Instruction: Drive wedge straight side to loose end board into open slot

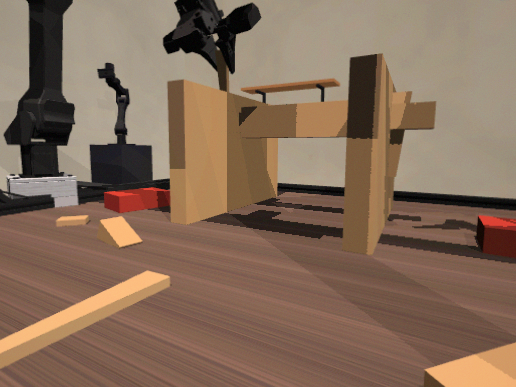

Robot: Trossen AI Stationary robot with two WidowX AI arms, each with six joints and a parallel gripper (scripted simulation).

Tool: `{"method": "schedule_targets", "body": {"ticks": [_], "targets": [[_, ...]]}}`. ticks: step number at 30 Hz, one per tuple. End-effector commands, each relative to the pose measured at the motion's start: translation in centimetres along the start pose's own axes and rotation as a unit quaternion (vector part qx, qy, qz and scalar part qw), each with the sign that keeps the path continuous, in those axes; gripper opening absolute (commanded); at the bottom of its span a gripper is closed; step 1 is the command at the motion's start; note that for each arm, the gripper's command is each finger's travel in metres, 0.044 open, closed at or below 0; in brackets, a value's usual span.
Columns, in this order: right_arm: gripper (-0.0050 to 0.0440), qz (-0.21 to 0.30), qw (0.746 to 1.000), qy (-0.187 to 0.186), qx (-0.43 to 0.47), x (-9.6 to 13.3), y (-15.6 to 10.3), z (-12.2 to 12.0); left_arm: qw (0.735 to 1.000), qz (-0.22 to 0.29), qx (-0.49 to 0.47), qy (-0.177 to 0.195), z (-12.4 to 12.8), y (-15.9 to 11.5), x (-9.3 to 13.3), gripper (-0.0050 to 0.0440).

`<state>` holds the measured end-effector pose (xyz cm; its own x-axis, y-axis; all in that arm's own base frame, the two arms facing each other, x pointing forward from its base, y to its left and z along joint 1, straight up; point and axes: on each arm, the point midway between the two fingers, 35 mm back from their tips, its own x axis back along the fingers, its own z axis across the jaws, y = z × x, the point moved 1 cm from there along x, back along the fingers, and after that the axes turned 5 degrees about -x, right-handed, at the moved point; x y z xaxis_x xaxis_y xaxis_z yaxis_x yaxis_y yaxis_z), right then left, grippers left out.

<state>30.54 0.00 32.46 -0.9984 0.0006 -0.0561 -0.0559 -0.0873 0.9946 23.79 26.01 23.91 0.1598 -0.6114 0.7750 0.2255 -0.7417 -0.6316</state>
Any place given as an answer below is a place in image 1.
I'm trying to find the wooden rail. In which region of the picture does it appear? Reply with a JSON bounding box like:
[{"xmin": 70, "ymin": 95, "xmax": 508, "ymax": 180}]
[{"xmin": 239, "ymin": 100, "xmax": 436, "ymax": 138}]

